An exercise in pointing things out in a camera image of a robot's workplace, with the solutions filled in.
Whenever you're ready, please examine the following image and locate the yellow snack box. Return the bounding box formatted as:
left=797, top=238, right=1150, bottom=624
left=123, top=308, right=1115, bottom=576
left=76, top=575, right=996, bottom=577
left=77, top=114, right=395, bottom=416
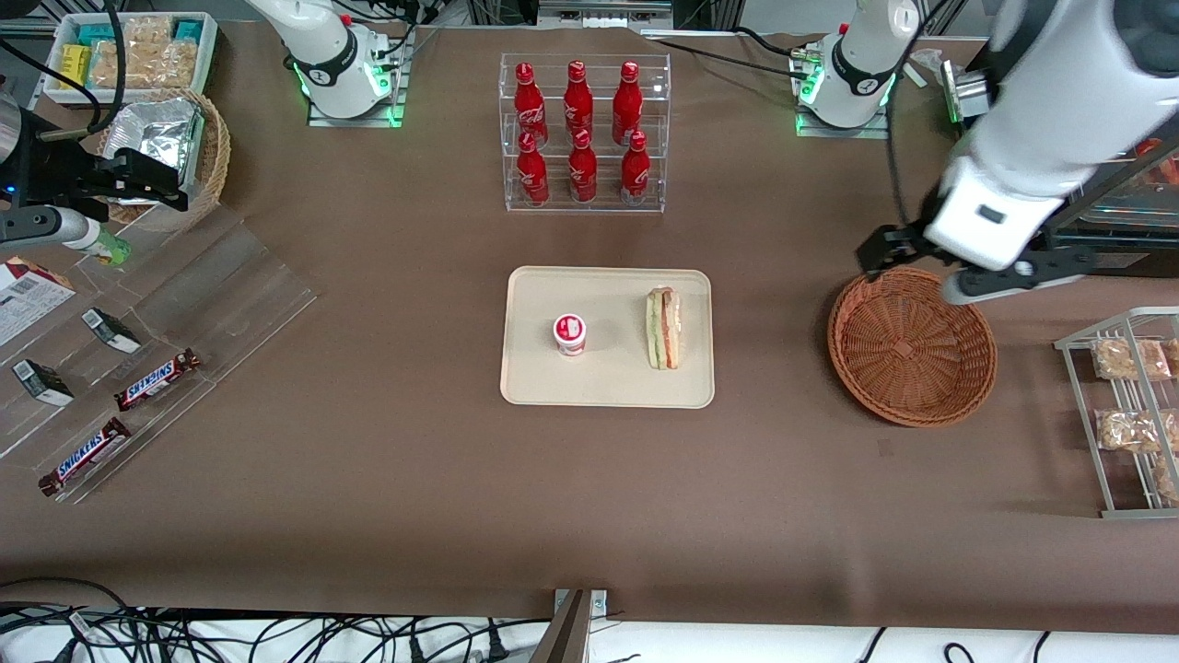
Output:
left=59, top=43, right=94, bottom=92

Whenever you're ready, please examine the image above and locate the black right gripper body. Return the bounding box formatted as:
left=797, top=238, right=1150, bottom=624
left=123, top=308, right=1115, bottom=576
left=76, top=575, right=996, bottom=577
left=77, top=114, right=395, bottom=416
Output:
left=11, top=109, right=106, bottom=211

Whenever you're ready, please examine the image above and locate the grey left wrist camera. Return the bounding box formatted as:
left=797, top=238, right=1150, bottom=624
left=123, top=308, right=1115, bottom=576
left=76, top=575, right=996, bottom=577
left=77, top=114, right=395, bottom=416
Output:
left=940, top=262, right=1039, bottom=308

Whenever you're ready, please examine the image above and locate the black metal frame shelf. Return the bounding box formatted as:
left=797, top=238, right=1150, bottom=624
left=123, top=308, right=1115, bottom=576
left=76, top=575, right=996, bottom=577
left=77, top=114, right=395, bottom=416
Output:
left=1041, top=115, right=1179, bottom=279

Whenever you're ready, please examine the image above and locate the red cola bottle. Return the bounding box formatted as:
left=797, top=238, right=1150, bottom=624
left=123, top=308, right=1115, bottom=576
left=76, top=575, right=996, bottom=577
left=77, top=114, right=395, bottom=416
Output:
left=619, top=131, right=653, bottom=207
left=562, top=60, right=596, bottom=141
left=515, top=132, right=552, bottom=207
left=512, top=62, right=550, bottom=148
left=566, top=129, right=600, bottom=204
left=611, top=61, right=645, bottom=145

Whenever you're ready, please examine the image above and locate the small black-white box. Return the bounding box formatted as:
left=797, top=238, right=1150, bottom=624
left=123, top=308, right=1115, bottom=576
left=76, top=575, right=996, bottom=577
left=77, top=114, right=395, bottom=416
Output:
left=10, top=358, right=76, bottom=409
left=80, top=308, right=143, bottom=355

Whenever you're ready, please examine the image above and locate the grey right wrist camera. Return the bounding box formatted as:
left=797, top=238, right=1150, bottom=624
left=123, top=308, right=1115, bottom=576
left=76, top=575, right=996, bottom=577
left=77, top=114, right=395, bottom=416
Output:
left=0, top=206, right=104, bottom=256

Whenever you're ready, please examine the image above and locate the silver foil packet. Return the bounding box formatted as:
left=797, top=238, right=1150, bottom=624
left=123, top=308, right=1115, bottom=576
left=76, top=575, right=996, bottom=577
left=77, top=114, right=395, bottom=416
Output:
left=101, top=96, right=205, bottom=199

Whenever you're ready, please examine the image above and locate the plastic sandwich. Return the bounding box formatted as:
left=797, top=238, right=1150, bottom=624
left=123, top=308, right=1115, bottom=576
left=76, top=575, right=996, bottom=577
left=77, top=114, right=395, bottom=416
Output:
left=644, top=285, right=683, bottom=372

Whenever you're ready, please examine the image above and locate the cream plastic tray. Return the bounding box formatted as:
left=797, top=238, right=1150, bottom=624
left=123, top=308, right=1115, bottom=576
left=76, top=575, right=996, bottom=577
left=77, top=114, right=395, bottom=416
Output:
left=498, top=265, right=717, bottom=410

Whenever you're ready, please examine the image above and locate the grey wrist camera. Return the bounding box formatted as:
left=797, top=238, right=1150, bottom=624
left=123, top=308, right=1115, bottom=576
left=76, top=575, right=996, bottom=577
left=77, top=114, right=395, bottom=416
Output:
left=0, top=206, right=104, bottom=256
left=940, top=262, right=1039, bottom=308

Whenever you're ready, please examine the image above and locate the deep wicker basket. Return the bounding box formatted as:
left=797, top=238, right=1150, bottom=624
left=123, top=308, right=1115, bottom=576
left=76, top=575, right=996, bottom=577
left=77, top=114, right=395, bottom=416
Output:
left=96, top=87, right=232, bottom=227

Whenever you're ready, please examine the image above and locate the round shallow wicker basket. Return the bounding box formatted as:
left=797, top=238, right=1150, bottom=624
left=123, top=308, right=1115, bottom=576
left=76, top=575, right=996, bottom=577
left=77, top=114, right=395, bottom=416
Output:
left=826, top=266, right=999, bottom=429

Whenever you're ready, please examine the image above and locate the red white cardboard box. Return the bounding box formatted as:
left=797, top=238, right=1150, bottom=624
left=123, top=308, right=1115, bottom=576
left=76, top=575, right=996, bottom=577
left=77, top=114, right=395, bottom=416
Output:
left=0, top=257, right=77, bottom=348

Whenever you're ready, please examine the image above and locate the silver metal table bracket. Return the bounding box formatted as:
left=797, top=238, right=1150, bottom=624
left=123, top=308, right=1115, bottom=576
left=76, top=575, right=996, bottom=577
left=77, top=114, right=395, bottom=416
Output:
left=532, top=587, right=610, bottom=663

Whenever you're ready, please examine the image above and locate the red white yogurt cup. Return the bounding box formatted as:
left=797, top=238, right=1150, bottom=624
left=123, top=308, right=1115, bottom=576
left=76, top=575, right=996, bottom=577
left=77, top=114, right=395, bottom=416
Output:
left=552, top=313, right=589, bottom=358

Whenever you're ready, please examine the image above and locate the brown table cover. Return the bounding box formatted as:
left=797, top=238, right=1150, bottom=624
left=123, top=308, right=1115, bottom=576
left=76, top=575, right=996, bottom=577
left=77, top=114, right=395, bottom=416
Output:
left=0, top=18, right=1179, bottom=636

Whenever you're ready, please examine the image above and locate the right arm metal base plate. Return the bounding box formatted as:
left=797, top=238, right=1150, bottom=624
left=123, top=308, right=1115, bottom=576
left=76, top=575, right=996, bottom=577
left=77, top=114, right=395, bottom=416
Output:
left=307, top=26, right=415, bottom=129

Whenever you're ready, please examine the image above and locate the white plastic bin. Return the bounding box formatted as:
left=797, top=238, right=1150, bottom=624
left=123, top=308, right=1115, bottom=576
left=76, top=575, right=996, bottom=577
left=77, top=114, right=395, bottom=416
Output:
left=41, top=11, right=220, bottom=108

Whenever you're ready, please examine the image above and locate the green bottle white cap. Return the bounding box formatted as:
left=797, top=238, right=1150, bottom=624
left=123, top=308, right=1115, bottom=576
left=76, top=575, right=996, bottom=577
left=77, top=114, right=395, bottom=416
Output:
left=66, top=221, right=133, bottom=269

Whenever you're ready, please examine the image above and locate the clear acrylic tiered stand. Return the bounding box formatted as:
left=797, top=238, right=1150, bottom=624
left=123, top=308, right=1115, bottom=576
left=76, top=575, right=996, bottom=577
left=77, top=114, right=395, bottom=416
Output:
left=0, top=204, right=320, bottom=506

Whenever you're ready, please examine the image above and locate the grey metal wire rack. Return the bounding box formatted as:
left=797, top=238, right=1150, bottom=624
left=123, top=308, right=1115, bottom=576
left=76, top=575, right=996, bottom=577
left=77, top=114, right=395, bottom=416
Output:
left=1054, top=308, right=1179, bottom=522

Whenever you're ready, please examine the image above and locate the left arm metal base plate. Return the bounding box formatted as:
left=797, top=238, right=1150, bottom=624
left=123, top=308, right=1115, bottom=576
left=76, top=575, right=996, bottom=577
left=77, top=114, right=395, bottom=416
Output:
left=794, top=97, right=902, bottom=140

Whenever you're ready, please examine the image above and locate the Snickers chocolate bar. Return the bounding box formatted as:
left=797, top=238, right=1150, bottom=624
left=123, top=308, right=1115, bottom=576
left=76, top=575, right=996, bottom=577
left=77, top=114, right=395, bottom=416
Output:
left=37, top=416, right=133, bottom=498
left=113, top=348, right=203, bottom=413

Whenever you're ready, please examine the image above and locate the clear acrylic bottle rack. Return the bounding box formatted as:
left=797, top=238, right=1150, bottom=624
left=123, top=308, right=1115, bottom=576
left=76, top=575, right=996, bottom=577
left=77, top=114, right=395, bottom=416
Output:
left=498, top=52, right=672, bottom=215

